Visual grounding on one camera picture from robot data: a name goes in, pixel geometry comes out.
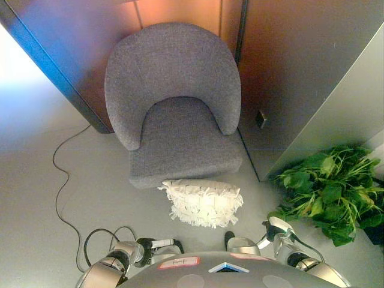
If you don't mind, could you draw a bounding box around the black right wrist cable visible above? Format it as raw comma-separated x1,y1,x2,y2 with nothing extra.
287,230,325,265

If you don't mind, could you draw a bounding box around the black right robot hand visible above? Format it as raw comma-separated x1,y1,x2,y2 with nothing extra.
257,216,296,250

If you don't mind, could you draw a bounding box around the gray robot torso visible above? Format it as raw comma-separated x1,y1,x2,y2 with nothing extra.
116,251,350,288

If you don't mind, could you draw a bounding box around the thin black floor cable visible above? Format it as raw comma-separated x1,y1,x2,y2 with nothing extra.
52,124,91,272

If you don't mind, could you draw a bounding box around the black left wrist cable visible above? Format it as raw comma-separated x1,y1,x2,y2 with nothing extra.
76,226,136,272

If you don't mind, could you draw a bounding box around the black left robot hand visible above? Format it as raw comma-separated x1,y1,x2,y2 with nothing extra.
136,237,184,267

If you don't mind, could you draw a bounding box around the gray fabric armchair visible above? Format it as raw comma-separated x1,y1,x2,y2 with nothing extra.
104,22,243,190

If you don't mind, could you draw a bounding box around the green leafy plant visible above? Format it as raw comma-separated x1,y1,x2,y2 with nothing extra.
268,145,384,247

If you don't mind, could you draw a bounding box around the white fringed pillow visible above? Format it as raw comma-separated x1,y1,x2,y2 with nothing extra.
157,179,244,229

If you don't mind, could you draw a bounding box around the silver right robot leg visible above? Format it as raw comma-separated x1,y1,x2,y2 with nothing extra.
224,230,261,256

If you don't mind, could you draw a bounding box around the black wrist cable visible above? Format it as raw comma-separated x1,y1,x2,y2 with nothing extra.
76,226,136,272
287,230,325,265

